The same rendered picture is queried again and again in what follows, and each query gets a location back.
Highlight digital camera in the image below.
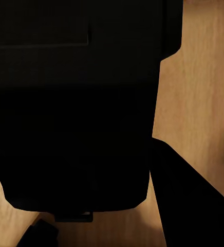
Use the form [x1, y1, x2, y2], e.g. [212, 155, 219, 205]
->
[0, 0, 183, 222]

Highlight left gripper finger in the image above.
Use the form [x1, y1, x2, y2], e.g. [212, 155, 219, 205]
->
[150, 138, 224, 247]

